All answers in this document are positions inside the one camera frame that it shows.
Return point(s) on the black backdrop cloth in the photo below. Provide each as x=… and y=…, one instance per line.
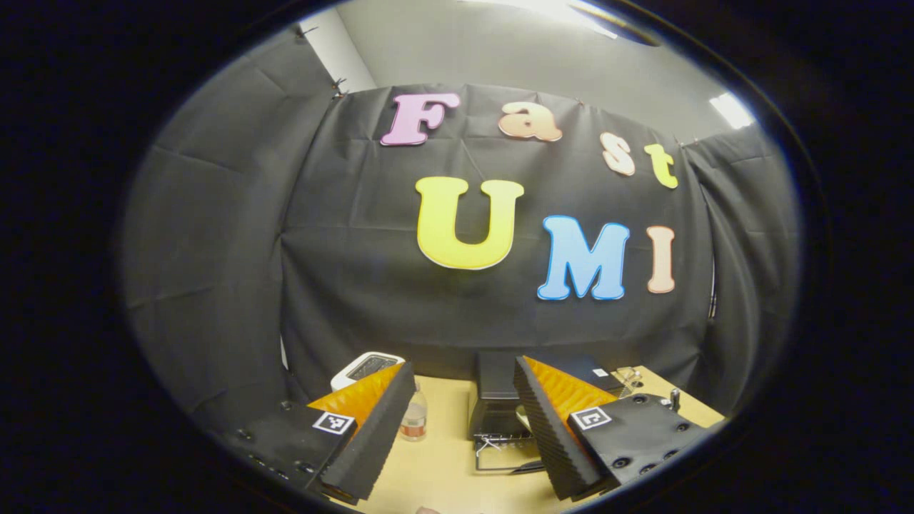
x=343, y=250

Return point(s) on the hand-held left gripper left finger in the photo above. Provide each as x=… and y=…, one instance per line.
x=375, y=435

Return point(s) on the small clear bottle red label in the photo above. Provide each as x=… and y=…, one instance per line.
x=414, y=421

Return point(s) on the white toaster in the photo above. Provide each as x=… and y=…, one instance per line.
x=364, y=370

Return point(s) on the small ceiling light panel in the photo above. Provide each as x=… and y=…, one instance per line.
x=732, y=111

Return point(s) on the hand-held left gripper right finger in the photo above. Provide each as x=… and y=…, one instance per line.
x=550, y=435

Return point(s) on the black electric oven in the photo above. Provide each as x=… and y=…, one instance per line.
x=494, y=378

